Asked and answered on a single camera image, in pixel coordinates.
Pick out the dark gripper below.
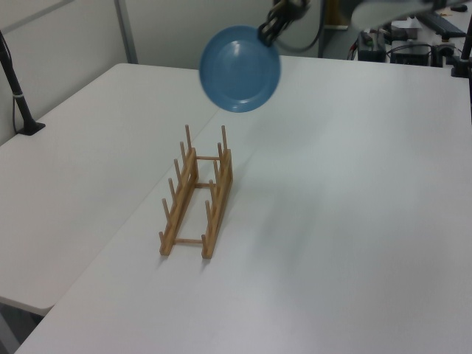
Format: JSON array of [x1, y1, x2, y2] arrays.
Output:
[[257, 0, 313, 47]]

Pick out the blue round plate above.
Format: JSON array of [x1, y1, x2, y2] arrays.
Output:
[[198, 24, 282, 114]]

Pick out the wooden plate rack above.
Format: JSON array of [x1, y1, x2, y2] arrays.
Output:
[[158, 124, 234, 260]]

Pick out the black device with green part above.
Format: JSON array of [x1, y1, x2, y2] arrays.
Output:
[[357, 30, 388, 62]]

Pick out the black computer box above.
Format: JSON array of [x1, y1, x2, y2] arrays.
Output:
[[389, 43, 434, 68]]

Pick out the black keyboard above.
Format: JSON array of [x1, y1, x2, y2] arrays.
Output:
[[416, 9, 468, 38]]

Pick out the black clamp stand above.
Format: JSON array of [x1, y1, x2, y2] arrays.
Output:
[[450, 14, 472, 79]]

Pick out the black pole with white band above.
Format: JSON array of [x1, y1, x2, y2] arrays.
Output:
[[0, 29, 47, 136]]

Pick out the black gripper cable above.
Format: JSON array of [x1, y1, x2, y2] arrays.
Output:
[[274, 0, 327, 52]]

